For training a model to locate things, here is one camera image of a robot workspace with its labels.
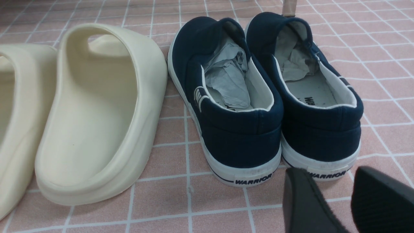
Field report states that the right navy slip-on shoe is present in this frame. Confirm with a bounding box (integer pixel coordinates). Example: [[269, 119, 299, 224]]
[[246, 12, 364, 182]]

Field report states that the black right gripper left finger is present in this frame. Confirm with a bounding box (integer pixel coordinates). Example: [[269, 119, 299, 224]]
[[283, 168, 348, 233]]

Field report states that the steel shoe rack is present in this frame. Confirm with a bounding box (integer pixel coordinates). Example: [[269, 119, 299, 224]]
[[281, 0, 297, 17]]

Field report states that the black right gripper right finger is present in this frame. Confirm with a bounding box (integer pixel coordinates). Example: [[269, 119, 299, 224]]
[[351, 166, 414, 233]]

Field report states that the white stuffing paper right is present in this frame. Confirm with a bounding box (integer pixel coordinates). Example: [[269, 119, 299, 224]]
[[275, 26, 320, 81]]

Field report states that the right cream foam slipper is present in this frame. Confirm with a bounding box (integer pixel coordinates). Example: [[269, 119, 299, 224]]
[[35, 23, 168, 205]]

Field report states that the cream foam slipper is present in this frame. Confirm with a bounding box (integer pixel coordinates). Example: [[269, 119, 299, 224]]
[[0, 44, 57, 219], [35, 23, 168, 205]]

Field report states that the white stuffing paper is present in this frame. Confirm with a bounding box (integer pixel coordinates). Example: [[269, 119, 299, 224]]
[[275, 26, 320, 81], [203, 34, 252, 112]]

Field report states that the left navy slip-on shoe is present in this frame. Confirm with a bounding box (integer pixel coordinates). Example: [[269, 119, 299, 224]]
[[168, 16, 283, 187]]

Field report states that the white stuffing paper left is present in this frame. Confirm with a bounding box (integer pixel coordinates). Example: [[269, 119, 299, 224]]
[[203, 34, 252, 112]]

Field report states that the left cream foam slipper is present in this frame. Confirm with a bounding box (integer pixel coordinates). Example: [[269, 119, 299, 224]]
[[0, 44, 57, 219]]

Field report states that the navy slip-on shoe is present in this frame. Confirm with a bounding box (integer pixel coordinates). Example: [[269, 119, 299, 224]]
[[168, 16, 283, 187], [246, 12, 364, 182]]

